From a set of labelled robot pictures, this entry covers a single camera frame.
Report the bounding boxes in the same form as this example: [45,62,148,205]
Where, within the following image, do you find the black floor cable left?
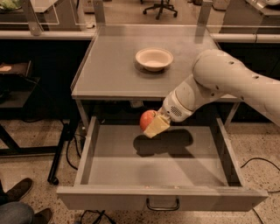
[66,133,86,171]

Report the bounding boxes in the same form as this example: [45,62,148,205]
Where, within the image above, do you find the grey cabinet table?
[70,0,250,130]

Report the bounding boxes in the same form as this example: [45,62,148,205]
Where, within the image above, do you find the brown shoe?
[33,208,53,224]
[6,178,33,202]

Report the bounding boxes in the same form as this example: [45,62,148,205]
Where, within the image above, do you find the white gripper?
[143,91,193,138]

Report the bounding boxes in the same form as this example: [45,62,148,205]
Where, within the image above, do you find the brown left shoe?
[6,178,33,202]

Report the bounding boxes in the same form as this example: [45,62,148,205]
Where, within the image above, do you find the black drawer handle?
[145,198,180,212]

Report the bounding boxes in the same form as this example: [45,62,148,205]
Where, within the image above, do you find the green object on counter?
[0,0,21,11]

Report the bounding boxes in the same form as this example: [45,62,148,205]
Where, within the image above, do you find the red apple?
[139,109,157,131]

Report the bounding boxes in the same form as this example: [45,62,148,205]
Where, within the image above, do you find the black floor cable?
[240,157,280,193]
[66,133,86,171]

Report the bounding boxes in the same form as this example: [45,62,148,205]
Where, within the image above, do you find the grey open drawer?
[57,118,268,211]

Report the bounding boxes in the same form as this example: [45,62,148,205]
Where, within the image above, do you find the white paper bowl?
[135,47,173,72]

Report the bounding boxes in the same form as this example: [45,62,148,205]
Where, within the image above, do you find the black office chair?
[143,0,178,20]

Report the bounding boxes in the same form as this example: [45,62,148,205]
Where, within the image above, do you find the brown right shoe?
[33,208,53,224]

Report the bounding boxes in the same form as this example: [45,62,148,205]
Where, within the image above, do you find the black floor cable right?
[240,157,280,193]

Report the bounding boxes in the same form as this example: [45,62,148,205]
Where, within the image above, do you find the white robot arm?
[140,49,280,138]

